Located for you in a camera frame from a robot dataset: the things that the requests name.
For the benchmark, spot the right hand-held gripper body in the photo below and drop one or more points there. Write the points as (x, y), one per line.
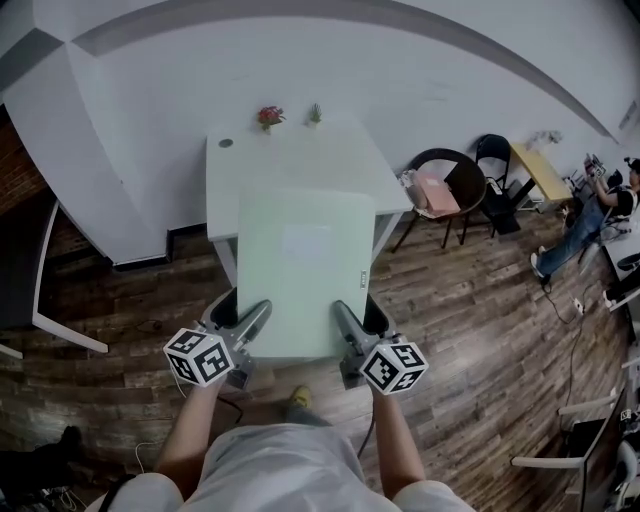
(392, 367)

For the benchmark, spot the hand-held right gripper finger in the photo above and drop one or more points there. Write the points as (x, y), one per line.
(384, 325)
(347, 325)

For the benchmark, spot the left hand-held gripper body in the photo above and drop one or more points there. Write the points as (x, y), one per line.
(200, 357)

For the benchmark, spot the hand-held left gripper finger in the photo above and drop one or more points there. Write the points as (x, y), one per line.
(252, 322)
(212, 316)

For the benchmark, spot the pale green board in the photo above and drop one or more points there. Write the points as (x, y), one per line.
(300, 280)

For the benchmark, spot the person's left forearm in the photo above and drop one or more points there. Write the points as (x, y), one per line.
(187, 430)

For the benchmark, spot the person's right forearm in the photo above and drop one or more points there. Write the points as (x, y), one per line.
(397, 440)

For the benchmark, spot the person's right yellow shoe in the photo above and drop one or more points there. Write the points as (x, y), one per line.
(301, 395)

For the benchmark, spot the person's grey trouser leg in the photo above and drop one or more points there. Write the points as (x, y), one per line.
(307, 415)

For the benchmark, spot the person's white shirt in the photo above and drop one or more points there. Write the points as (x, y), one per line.
(280, 470)

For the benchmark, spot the floral seat cushion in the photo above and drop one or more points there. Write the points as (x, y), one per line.
(410, 187)

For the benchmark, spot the pink box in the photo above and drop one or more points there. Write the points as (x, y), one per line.
(437, 195)

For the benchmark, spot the white table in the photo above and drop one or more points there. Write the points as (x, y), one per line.
(260, 165)

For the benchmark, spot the black folding chair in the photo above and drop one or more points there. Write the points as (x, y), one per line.
(500, 205)

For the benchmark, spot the round dark chair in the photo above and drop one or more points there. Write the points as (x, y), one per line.
(475, 185)

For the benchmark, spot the white power strip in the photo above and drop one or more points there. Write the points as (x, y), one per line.
(578, 306)

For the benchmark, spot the black bag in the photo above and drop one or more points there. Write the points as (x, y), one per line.
(35, 465)

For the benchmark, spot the red flower pot plant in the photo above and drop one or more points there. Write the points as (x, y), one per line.
(270, 117)

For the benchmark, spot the small green pot plant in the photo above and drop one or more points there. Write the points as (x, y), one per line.
(314, 115)

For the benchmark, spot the yellow wooden side table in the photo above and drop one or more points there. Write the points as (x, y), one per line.
(540, 172)

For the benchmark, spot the white flower plant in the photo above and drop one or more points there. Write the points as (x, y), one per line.
(547, 136)

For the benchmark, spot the white frame chair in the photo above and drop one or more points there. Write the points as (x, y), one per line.
(550, 461)

